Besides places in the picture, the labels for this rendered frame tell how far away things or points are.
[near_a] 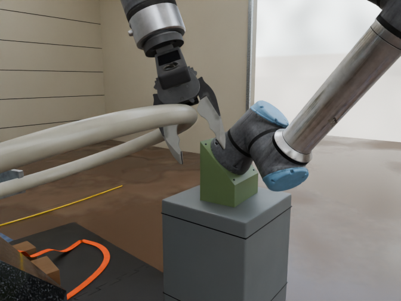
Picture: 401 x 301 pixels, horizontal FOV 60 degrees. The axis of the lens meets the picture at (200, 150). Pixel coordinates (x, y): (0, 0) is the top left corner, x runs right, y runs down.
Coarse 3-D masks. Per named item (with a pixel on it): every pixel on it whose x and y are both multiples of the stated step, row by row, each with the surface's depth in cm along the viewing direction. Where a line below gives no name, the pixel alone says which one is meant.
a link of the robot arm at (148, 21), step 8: (144, 8) 56; (152, 8) 56; (160, 8) 56; (168, 8) 57; (176, 8) 59; (136, 16) 57; (144, 16) 56; (152, 16) 56; (160, 16) 56; (168, 16) 57; (176, 16) 58; (136, 24) 57; (144, 24) 56; (152, 24) 56; (160, 24) 56; (168, 24) 56; (176, 24) 57; (128, 32) 60; (136, 32) 58; (144, 32) 57; (152, 32) 56; (160, 32) 57; (168, 32) 58; (184, 32) 61; (136, 40) 59; (144, 40) 58
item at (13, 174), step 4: (4, 172) 77; (8, 172) 76; (12, 172) 76; (16, 172) 75; (20, 172) 75; (0, 176) 78; (4, 176) 77; (8, 176) 76; (12, 176) 76; (16, 176) 75; (20, 176) 75; (0, 180) 78; (4, 180) 78; (20, 192) 75; (24, 192) 76; (4, 196) 72; (8, 196) 73
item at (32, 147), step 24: (96, 120) 39; (120, 120) 40; (144, 120) 42; (168, 120) 46; (192, 120) 55; (0, 144) 36; (24, 144) 36; (48, 144) 36; (72, 144) 37; (144, 144) 77; (0, 168) 35; (72, 168) 80; (0, 192) 71
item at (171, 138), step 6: (168, 126) 58; (174, 126) 58; (168, 132) 58; (174, 132) 58; (168, 138) 58; (174, 138) 58; (168, 144) 58; (174, 144) 58; (174, 150) 58; (180, 150) 58; (174, 156) 59; (180, 156) 58; (180, 162) 59
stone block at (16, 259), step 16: (0, 240) 145; (0, 256) 113; (16, 256) 131; (0, 272) 105; (16, 272) 110; (32, 272) 119; (0, 288) 103; (16, 288) 107; (32, 288) 112; (48, 288) 118
